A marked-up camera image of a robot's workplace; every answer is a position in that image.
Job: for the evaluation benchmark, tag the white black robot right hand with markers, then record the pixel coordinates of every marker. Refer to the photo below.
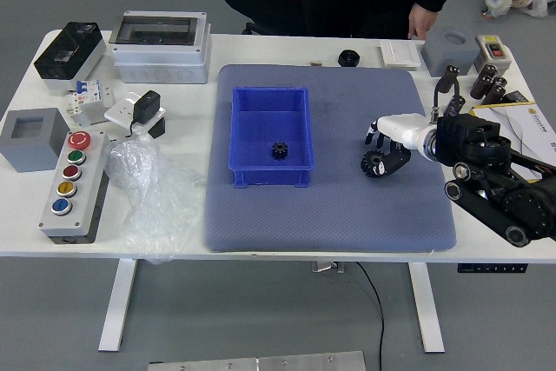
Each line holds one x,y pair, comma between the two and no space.
401,127

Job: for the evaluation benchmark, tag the person's left hand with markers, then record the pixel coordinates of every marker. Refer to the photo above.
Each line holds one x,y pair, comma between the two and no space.
421,21

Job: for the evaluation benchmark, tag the big black gear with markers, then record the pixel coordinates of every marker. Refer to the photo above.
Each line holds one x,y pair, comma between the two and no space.
368,159

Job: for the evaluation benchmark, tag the small black gear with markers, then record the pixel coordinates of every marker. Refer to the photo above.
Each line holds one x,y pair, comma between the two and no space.
281,151

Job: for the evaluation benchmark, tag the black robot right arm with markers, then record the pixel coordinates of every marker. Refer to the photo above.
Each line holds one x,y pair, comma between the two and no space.
491,162

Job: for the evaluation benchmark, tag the grey box with round hole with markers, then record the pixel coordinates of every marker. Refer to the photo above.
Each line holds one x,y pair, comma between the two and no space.
447,51

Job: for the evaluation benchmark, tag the yellow white cardboard box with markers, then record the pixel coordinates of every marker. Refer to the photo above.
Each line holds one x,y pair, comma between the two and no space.
521,121

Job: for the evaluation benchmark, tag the blue plastic box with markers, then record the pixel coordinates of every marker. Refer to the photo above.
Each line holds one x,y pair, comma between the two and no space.
260,106

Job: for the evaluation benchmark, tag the white distribution box clear lid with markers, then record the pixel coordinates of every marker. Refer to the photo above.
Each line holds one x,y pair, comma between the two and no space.
160,56

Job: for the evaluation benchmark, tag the brown cylindrical capacitor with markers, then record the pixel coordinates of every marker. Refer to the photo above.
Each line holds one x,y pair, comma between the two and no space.
495,90
449,73
488,70
480,86

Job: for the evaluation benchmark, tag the small metal piece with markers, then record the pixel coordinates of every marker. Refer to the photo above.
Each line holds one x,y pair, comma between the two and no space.
316,63

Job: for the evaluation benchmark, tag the grey-blue mat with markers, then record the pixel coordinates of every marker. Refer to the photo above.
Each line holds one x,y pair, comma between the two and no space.
339,214

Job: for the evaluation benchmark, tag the small flat black device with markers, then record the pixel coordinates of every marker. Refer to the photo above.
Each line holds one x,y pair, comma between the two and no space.
519,97

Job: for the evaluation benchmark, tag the black table control panel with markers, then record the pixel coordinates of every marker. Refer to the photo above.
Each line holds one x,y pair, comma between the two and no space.
493,268

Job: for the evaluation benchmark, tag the white table leg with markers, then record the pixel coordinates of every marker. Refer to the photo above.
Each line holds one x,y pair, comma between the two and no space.
119,301
428,310

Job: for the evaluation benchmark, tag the black power adapter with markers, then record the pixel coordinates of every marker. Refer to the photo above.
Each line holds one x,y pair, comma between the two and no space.
145,106

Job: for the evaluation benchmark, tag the small black block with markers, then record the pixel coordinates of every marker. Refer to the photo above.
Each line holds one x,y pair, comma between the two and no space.
157,129

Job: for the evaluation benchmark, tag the white blue circuit breaker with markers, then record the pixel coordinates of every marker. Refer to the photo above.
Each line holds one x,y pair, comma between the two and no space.
89,90

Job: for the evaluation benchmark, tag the white orange circuit breaker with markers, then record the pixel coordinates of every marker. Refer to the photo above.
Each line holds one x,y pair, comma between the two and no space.
76,108

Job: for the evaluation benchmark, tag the clear plastic bag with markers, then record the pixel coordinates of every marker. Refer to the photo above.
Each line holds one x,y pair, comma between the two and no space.
152,197

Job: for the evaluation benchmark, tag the grey metal plate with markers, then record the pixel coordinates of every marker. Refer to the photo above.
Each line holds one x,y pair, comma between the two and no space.
260,362

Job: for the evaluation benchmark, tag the grey push button station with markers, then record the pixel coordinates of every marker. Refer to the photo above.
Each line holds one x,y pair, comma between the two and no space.
71,180

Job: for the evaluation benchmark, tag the grey cube with square hole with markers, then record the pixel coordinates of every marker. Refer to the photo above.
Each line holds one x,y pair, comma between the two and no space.
30,145

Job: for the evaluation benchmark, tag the white wall switch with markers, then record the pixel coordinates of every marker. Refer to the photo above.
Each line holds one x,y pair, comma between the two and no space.
399,54

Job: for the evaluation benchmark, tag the grey switch box red button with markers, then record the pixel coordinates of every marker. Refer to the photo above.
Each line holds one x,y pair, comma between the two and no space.
493,51

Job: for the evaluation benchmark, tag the metal bracket under table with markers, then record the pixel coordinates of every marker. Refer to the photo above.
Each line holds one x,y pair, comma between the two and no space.
328,266

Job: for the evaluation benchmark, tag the white wall socket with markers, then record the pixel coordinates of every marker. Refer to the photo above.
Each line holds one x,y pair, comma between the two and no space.
119,112

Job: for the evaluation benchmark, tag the black-lid grey enclosure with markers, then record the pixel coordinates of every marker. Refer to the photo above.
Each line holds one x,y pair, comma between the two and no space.
69,51

